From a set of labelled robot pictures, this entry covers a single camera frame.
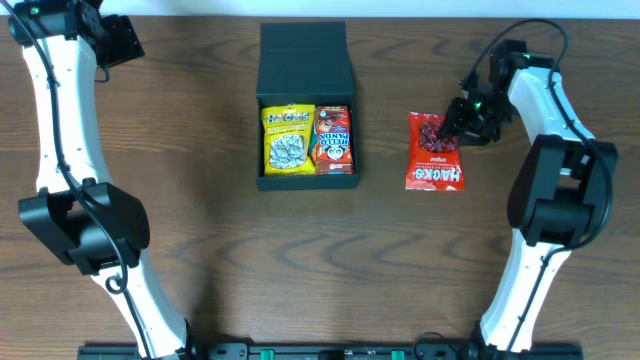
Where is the red dried cranberry bag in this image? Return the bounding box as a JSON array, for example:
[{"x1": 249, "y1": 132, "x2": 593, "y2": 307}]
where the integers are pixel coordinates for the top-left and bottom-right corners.
[{"x1": 405, "y1": 112, "x2": 464, "y2": 192}]

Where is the red Hello Panda box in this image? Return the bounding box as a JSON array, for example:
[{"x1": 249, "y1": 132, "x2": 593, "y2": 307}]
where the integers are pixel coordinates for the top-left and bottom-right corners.
[{"x1": 311, "y1": 106, "x2": 354, "y2": 176}]

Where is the black gift box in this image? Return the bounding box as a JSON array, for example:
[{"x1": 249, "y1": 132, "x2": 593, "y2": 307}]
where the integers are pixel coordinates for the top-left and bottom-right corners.
[{"x1": 256, "y1": 22, "x2": 360, "y2": 192}]

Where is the yellow seed snack bag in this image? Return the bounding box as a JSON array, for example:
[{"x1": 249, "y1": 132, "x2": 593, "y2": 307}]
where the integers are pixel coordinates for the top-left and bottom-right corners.
[{"x1": 261, "y1": 104, "x2": 316, "y2": 176}]

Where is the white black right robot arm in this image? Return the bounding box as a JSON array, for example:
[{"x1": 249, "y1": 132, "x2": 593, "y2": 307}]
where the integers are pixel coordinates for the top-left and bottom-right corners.
[{"x1": 438, "y1": 40, "x2": 618, "y2": 359}]

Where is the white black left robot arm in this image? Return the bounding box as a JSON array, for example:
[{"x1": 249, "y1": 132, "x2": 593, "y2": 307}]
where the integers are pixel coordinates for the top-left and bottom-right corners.
[{"x1": 2, "y1": 0, "x2": 200, "y2": 359}]

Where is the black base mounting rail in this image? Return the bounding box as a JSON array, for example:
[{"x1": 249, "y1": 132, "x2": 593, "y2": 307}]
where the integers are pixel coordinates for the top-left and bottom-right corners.
[{"x1": 77, "y1": 341, "x2": 584, "y2": 360}]

